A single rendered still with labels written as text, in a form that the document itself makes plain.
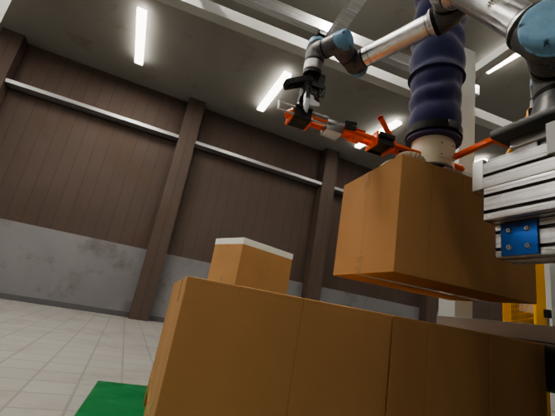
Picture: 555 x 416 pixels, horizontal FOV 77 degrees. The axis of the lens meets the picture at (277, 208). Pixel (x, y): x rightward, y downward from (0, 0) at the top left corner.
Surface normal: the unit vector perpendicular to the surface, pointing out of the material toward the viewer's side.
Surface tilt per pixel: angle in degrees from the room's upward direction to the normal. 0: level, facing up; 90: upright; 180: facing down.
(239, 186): 90
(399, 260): 90
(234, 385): 90
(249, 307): 90
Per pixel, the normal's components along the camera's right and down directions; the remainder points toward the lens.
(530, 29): -0.60, -0.24
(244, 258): 0.70, -0.08
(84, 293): 0.39, -0.19
